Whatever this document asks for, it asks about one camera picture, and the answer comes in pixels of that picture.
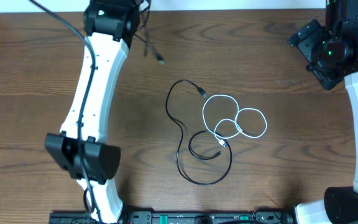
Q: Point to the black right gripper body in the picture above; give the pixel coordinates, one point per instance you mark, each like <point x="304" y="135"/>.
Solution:
<point x="316" y="46"/>

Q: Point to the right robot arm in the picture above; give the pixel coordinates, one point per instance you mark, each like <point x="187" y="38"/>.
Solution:
<point x="339" y="204"/>

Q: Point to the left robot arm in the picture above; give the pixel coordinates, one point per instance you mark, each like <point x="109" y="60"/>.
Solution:
<point x="80" y="147"/>

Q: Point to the black equipment rail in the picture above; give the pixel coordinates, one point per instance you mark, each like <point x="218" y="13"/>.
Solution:
<point x="148" y="216"/>

